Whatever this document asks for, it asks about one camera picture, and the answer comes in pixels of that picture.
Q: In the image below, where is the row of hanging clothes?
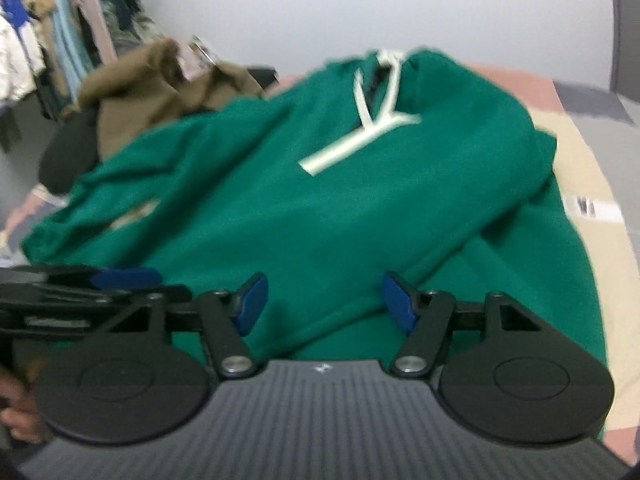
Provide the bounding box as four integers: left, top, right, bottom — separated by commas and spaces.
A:
0, 0, 166, 121

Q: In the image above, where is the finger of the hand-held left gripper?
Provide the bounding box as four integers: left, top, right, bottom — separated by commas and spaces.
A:
0, 266, 192, 341

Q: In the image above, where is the patchwork bedspread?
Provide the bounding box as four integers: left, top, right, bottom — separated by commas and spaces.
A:
0, 62, 640, 461

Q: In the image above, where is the grey door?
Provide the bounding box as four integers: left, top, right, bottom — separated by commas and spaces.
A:
607, 0, 640, 96

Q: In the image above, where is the brown hoodie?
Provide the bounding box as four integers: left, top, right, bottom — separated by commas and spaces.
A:
77, 37, 266, 161

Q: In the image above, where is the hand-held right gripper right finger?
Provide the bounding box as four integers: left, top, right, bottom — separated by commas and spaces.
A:
381, 271, 556, 379

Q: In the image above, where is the green hoodie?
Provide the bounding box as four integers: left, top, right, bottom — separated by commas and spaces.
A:
20, 47, 610, 443

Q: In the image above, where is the person's left hand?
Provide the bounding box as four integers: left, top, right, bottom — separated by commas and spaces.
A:
0, 360, 48, 443

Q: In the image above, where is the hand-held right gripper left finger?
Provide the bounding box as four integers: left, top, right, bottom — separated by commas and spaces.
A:
90, 272, 269, 378

